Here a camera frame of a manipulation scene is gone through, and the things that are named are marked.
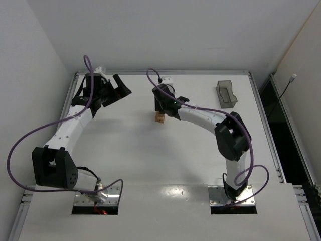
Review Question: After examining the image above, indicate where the light wood long block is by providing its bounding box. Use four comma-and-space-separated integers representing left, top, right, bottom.
156, 111, 165, 118

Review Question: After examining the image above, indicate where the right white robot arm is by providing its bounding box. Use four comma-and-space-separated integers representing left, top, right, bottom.
152, 84, 249, 201

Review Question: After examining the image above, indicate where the metal base plate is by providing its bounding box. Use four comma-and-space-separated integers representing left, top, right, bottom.
208, 185, 255, 207
73, 185, 121, 207

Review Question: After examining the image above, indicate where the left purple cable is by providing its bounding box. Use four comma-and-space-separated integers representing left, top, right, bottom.
6, 55, 124, 193

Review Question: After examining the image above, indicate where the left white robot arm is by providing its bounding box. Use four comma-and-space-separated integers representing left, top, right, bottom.
32, 72, 131, 192

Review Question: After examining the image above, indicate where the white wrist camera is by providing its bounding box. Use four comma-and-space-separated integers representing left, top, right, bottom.
161, 76, 174, 86
94, 66, 105, 75

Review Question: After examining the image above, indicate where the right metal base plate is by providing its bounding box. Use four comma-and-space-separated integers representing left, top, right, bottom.
208, 185, 255, 207

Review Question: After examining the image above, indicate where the black wall cable white plug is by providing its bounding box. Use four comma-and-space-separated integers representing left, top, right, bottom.
275, 73, 297, 105

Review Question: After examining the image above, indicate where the light wood plank block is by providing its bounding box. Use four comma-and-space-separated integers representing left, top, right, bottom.
155, 116, 165, 124

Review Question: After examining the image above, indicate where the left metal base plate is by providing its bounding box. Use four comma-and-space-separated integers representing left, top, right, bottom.
73, 185, 121, 207

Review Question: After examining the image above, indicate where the grey transparent plastic tray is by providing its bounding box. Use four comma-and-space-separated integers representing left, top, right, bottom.
216, 80, 238, 109

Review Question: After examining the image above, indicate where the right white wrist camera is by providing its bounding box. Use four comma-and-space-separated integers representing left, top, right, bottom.
161, 76, 174, 86

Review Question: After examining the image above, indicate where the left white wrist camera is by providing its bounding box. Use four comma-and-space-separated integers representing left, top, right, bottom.
94, 66, 105, 75

